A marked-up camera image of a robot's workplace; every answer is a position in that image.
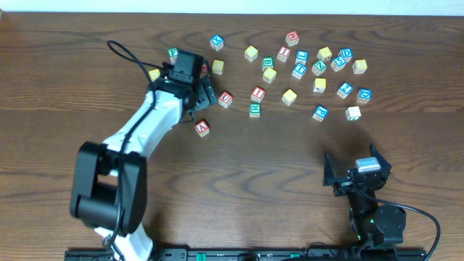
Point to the red W block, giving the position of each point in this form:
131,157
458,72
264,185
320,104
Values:
292,38

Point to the plain wood 7 block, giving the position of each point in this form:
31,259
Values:
353,113

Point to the blue D block upper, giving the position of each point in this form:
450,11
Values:
346,54

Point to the red A block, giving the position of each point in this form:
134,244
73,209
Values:
202,128

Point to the yellow O block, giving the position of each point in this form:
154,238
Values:
324,54

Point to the yellow block far left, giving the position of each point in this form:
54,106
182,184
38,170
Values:
154,74

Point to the green B block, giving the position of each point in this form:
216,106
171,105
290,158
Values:
267,62

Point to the blue L block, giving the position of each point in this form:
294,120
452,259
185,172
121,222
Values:
301,57

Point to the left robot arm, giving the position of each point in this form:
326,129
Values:
109,191

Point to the red i block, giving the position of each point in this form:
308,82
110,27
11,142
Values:
257,94
283,54

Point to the red U block centre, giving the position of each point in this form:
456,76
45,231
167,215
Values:
225,99

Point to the blue 2 block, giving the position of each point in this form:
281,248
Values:
344,90

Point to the yellow block below B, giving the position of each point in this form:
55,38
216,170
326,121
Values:
269,75

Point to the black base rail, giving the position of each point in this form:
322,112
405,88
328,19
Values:
317,253

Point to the blue D block lower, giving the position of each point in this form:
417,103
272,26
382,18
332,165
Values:
364,95

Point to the yellow block top centre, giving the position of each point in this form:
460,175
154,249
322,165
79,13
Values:
251,53

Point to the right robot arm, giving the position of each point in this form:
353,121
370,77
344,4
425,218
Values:
379,226

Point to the yellow block centre right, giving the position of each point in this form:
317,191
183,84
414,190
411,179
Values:
289,97

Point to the blue T block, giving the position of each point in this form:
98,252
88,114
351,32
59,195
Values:
298,71

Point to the green Z block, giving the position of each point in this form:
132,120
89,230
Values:
319,67

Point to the green R block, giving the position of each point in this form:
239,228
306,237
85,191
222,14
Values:
254,110

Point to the yellow hammer block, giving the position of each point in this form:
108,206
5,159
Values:
319,85

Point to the blue X block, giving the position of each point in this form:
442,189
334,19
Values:
217,42

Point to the blue d block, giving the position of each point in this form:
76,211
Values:
346,54
364,95

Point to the red E block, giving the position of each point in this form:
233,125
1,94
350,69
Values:
204,71

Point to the blue 5 block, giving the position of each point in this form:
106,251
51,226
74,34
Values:
338,63

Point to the blue P block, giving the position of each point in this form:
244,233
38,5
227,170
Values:
320,113

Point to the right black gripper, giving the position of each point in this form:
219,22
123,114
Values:
348,182

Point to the yellow B block right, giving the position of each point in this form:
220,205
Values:
359,66

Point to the yellow block beside E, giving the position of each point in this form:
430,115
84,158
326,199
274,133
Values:
218,66

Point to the green F block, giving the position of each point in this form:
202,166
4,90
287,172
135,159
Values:
173,54

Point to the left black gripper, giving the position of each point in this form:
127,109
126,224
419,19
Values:
209,93

